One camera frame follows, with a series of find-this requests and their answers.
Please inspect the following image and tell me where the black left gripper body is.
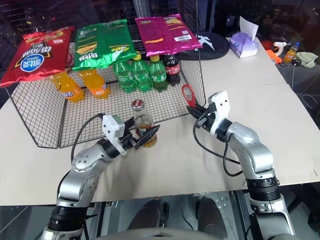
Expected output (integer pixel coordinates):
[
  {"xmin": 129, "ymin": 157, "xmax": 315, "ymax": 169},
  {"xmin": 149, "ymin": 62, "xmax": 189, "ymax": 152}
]
[{"xmin": 119, "ymin": 133, "xmax": 141, "ymax": 152}]

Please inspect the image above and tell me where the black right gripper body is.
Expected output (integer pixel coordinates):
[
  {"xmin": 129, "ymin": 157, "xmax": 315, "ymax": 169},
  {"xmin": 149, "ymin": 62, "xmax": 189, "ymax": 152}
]
[{"xmin": 197, "ymin": 103, "xmax": 217, "ymax": 132}]

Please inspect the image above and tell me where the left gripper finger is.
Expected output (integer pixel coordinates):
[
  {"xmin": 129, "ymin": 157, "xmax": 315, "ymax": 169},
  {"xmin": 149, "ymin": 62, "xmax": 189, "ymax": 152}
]
[
  {"xmin": 135, "ymin": 124, "xmax": 161, "ymax": 150},
  {"xmin": 123, "ymin": 116, "xmax": 138, "ymax": 135}
]

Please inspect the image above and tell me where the glass bottle with red cap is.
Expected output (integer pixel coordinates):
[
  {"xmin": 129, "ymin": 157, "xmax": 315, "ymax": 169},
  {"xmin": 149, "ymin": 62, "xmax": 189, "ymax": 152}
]
[{"xmin": 130, "ymin": 99, "xmax": 158, "ymax": 149}]

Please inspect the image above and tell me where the black cola bottle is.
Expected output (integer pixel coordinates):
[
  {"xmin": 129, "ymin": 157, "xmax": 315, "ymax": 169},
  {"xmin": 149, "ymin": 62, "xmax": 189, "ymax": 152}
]
[{"xmin": 162, "ymin": 52, "xmax": 182, "ymax": 87}]

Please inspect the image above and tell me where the green soda bottle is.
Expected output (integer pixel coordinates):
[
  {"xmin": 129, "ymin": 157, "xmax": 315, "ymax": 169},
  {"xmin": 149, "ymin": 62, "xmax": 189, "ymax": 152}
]
[
  {"xmin": 130, "ymin": 54, "xmax": 153, "ymax": 92},
  {"xmin": 148, "ymin": 54, "xmax": 169, "ymax": 92},
  {"xmin": 112, "ymin": 60, "xmax": 136, "ymax": 94}
]

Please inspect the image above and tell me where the orange soda bottle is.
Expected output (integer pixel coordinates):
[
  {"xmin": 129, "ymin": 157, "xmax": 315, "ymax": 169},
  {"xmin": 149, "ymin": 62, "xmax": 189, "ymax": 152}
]
[
  {"xmin": 79, "ymin": 69, "xmax": 112, "ymax": 99},
  {"xmin": 48, "ymin": 70, "xmax": 86, "ymax": 103}
]

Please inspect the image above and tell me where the small orange drink bottle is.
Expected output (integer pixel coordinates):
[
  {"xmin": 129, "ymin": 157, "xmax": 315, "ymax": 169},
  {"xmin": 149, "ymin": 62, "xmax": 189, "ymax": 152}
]
[{"xmin": 282, "ymin": 42, "xmax": 301, "ymax": 64}]

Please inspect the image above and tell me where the dark rounded shape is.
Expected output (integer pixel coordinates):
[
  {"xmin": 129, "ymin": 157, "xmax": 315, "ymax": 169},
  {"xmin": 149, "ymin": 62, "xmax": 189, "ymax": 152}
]
[
  {"xmin": 196, "ymin": 195, "xmax": 229, "ymax": 239},
  {"xmin": 131, "ymin": 199, "xmax": 169, "ymax": 231}
]

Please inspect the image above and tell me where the purple tissue pack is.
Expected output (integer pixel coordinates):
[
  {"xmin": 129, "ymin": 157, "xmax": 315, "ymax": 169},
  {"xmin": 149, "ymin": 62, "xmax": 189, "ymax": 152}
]
[{"xmin": 225, "ymin": 15, "xmax": 260, "ymax": 60}]

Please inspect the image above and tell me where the magenta chip bag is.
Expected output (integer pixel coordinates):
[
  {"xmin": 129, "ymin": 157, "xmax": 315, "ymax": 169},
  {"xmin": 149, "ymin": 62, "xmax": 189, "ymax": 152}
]
[{"xmin": 134, "ymin": 13, "xmax": 203, "ymax": 58}]

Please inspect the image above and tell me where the green chip bag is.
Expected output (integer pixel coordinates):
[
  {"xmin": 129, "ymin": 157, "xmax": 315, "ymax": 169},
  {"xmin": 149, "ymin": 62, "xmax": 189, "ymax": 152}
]
[{"xmin": 71, "ymin": 19, "xmax": 138, "ymax": 72}]

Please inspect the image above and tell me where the orange plastic tool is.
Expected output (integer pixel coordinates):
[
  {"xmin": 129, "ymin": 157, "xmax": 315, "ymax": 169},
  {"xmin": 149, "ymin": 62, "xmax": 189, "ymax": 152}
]
[{"xmin": 265, "ymin": 49, "xmax": 284, "ymax": 65}]

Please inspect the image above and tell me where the grey robot torso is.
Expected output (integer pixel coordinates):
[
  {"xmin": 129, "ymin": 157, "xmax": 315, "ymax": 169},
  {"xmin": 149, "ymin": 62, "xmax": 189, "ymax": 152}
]
[{"xmin": 99, "ymin": 228, "xmax": 199, "ymax": 240}]

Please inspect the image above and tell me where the white glue gun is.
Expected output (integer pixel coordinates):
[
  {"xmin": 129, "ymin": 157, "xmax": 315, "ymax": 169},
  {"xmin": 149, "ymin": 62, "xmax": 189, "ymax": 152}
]
[{"xmin": 272, "ymin": 40, "xmax": 292, "ymax": 55}]

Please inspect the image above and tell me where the red chip bag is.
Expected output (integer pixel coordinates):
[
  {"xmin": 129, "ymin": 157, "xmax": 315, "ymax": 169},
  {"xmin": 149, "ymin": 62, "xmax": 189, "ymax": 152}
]
[{"xmin": 0, "ymin": 25, "xmax": 76, "ymax": 88}]

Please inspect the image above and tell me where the green cloth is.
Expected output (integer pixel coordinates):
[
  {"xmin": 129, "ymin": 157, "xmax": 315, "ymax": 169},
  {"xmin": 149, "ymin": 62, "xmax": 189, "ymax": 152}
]
[{"xmin": 293, "ymin": 51, "xmax": 319, "ymax": 69}]

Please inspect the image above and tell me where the black wire rack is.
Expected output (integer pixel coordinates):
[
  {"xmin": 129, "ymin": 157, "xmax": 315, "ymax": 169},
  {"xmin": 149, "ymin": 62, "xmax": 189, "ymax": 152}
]
[{"xmin": 5, "ymin": 14, "xmax": 207, "ymax": 149}]

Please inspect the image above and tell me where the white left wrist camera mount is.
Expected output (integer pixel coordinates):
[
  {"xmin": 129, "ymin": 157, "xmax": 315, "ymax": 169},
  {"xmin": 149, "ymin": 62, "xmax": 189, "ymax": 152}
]
[{"xmin": 101, "ymin": 114, "xmax": 126, "ymax": 156}]

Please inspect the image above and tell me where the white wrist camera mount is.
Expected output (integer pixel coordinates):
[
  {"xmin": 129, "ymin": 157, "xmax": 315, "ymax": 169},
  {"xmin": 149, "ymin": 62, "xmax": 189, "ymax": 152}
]
[
  {"xmin": 207, "ymin": 90, "xmax": 230, "ymax": 137},
  {"xmin": 101, "ymin": 114, "xmax": 126, "ymax": 156}
]

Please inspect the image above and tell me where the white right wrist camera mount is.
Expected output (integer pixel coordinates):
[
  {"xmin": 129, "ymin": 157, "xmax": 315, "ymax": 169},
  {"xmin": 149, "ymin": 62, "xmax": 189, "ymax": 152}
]
[{"xmin": 207, "ymin": 90, "xmax": 230, "ymax": 137}]

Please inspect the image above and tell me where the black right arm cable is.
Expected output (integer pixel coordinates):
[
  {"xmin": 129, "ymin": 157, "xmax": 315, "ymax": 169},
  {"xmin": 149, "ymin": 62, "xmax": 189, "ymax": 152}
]
[{"xmin": 192, "ymin": 109, "xmax": 245, "ymax": 176}]

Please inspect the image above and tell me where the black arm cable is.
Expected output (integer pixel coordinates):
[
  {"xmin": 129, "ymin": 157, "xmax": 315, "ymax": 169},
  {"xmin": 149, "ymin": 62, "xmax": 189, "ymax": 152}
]
[
  {"xmin": 192, "ymin": 109, "xmax": 245, "ymax": 176},
  {"xmin": 70, "ymin": 112, "xmax": 105, "ymax": 165}
]

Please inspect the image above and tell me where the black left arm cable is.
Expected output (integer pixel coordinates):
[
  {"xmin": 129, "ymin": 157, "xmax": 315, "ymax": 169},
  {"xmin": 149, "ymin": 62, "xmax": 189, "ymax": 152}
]
[{"xmin": 70, "ymin": 112, "xmax": 105, "ymax": 165}]

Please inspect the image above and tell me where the black wire grid panel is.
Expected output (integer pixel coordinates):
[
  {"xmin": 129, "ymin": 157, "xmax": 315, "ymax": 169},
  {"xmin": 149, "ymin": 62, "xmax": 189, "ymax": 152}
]
[{"xmin": 178, "ymin": 0, "xmax": 201, "ymax": 34}]

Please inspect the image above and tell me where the thin white cable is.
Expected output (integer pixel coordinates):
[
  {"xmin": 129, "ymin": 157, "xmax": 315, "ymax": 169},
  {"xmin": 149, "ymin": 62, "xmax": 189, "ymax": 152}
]
[{"xmin": 290, "ymin": 62, "xmax": 299, "ymax": 86}]

